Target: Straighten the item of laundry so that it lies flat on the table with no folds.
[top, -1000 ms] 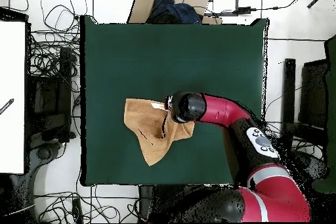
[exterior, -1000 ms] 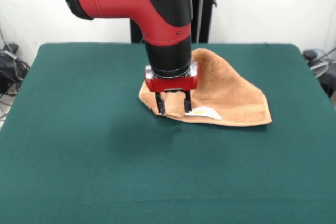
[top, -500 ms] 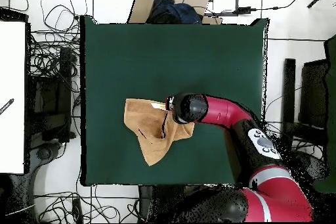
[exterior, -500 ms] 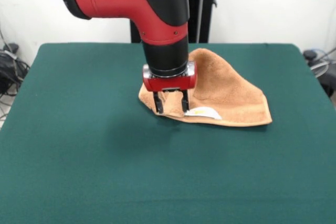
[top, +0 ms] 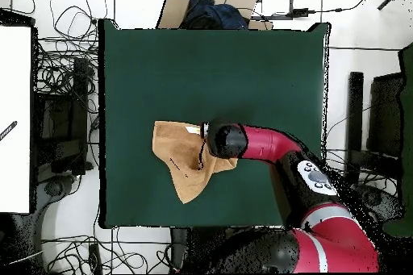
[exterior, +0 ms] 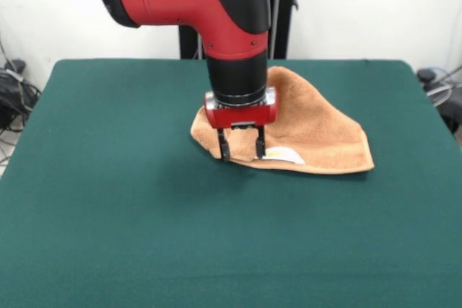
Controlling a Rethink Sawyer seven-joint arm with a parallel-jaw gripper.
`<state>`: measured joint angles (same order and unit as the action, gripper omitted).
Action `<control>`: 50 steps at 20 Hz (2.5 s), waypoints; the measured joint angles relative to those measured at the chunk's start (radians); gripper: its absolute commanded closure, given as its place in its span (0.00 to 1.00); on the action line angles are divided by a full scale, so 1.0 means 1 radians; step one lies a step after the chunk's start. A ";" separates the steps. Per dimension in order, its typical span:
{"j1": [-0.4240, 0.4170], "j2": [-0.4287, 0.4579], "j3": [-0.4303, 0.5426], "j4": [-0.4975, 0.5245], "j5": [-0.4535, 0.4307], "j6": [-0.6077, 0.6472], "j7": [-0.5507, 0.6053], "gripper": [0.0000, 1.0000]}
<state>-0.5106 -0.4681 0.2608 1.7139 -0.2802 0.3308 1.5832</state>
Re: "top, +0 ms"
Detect brown cardboard box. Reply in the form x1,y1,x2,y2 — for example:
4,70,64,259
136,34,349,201
156,0,274,31

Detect dark blue garment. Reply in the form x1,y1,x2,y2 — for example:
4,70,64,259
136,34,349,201
179,0,250,31

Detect dark green table cloth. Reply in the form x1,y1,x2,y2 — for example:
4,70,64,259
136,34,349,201
98,18,332,229

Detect black power strip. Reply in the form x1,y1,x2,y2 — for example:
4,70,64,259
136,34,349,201
87,243,103,275

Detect black power adapter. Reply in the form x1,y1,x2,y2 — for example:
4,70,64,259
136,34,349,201
286,7,310,19

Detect black frame stand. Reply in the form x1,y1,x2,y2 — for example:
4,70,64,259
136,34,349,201
31,56,94,177

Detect black striped stick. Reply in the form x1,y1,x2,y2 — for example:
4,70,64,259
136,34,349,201
0,120,18,143

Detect black cable bundle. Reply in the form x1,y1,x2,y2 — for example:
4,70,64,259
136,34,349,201
34,0,109,115

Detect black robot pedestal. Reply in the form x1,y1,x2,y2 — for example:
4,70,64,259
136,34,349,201
169,226,227,274

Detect orange terry towel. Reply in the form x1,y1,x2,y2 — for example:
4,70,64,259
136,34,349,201
151,120,240,205

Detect grey caster base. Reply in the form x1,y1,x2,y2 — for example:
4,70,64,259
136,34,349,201
354,183,403,222

